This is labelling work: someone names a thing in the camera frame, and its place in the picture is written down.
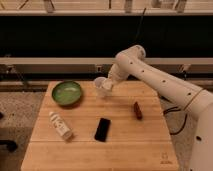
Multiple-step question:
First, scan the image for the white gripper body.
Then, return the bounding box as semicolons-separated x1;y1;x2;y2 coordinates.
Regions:
107;64;125;86

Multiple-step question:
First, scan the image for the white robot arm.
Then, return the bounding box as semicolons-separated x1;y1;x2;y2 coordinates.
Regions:
108;45;213;171

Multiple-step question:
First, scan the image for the white ceramic cup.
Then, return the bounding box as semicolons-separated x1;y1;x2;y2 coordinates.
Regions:
94;77;108;98

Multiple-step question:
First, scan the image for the dark red oblong object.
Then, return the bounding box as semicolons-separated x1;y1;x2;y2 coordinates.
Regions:
133;102;143;120

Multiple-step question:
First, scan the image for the green bowl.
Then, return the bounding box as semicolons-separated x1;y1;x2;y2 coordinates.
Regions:
51;81;83;106

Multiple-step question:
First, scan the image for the black rectangular phone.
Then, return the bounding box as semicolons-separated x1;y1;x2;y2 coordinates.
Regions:
94;118;111;142

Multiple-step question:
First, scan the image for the white plastic bottle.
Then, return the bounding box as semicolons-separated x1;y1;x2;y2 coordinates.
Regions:
49;112;72;141

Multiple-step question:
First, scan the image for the black chair base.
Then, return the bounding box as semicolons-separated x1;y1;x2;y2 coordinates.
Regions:
0;112;18;152

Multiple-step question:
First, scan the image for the white wall outlet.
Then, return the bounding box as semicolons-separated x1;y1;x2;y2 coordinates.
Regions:
97;66;102;72

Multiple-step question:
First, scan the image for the black hanging cable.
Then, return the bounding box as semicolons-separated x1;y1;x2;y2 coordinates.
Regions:
133;7;148;48

